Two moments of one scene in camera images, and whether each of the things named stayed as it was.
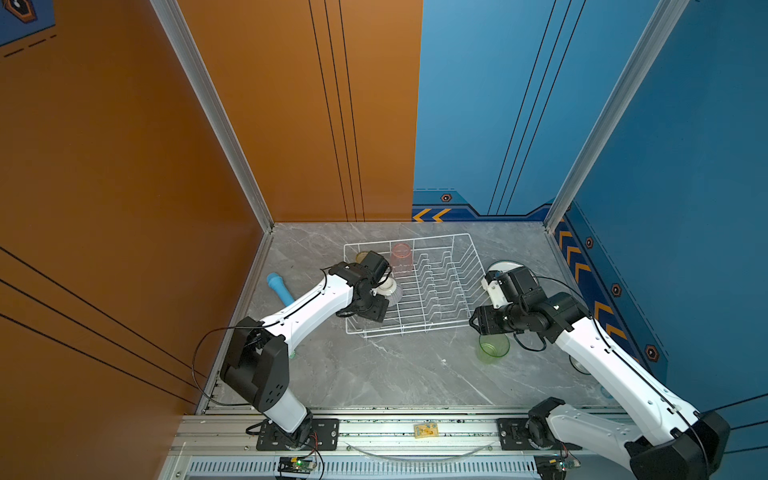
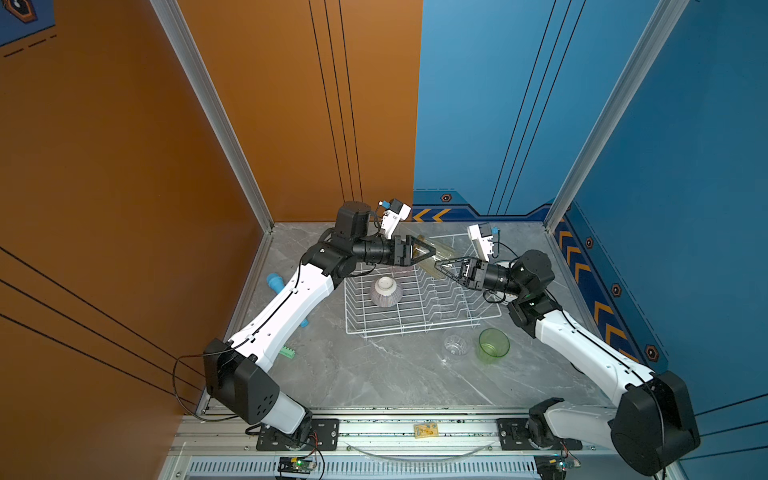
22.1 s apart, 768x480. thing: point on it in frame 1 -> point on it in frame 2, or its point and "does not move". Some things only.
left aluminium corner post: (227, 131) does not move
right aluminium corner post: (664, 19) does not move
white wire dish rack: (441, 279) does not move
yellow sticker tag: (425, 430) does not move
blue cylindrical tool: (279, 285) does not move
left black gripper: (379, 310) -> (405, 253)
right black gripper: (484, 321) -> (475, 275)
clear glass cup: (391, 292) -> (457, 347)
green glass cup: (493, 348) does not move
